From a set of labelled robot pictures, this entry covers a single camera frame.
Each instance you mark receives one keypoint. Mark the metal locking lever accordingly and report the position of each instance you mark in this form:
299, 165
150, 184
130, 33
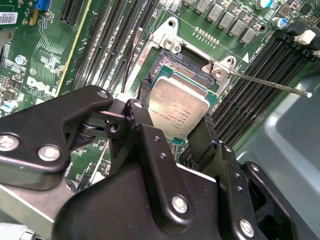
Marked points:
137, 40
270, 83

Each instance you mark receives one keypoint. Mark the silver CPU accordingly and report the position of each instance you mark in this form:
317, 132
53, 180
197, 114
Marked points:
177, 105

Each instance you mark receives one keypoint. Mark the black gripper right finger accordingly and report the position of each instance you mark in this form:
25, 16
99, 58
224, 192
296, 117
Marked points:
240, 190

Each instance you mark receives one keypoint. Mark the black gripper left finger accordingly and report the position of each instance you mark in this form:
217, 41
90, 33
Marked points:
37, 125

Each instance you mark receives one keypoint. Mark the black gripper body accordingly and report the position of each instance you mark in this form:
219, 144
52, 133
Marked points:
112, 212

